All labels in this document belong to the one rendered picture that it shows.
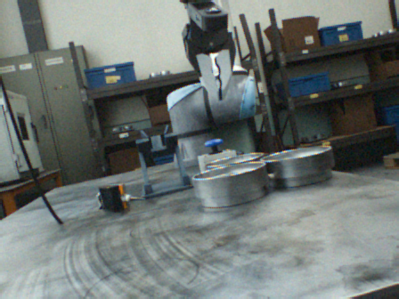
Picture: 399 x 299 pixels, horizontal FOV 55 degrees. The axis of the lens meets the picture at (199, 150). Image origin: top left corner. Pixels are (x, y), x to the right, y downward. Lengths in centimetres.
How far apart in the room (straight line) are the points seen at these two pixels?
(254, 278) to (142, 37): 454
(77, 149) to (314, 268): 418
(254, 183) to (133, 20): 438
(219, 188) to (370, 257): 25
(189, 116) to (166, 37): 370
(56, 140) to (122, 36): 143
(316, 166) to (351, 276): 29
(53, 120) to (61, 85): 39
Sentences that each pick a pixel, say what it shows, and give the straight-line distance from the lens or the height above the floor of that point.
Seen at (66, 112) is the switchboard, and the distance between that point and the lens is 442.
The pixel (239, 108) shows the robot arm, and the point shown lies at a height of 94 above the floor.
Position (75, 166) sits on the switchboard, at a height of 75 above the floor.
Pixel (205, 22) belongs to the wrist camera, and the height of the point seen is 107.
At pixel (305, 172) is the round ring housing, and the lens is 53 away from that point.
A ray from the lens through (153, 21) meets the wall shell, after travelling 480.
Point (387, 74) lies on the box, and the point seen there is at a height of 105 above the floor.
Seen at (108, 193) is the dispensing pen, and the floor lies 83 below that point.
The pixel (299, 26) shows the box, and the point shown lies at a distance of 462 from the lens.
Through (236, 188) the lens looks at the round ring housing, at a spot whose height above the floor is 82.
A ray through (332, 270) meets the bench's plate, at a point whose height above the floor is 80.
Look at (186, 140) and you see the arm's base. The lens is 110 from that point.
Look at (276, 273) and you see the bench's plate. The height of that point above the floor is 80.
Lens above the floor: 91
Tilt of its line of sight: 4 degrees down
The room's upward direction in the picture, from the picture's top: 12 degrees counter-clockwise
